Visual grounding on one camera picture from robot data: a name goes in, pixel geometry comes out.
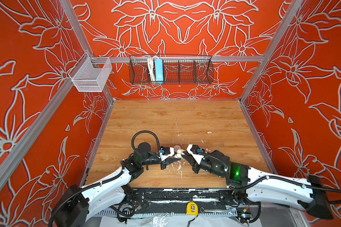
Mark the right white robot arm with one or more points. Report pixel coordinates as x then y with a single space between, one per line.
305 194

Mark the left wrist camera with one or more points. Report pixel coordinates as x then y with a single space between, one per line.
165 153

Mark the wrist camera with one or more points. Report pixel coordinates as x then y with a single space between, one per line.
165 153
194 150

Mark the silver wrench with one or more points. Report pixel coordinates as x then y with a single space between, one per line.
203 210

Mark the white earbud charging case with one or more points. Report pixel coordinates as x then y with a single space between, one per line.
178 152

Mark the light blue box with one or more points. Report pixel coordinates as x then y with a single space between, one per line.
159 71

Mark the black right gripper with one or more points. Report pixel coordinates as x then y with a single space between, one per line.
192 162

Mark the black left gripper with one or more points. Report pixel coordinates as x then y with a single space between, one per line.
172 160

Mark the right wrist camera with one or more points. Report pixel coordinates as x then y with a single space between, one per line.
194 150

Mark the yellow tape measure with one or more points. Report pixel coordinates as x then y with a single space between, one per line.
192 209

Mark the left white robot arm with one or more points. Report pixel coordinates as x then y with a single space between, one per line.
79 204

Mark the black wire wall basket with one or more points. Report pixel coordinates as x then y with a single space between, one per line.
177 69

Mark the clear plastic wall bin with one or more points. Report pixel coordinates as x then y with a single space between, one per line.
90 74

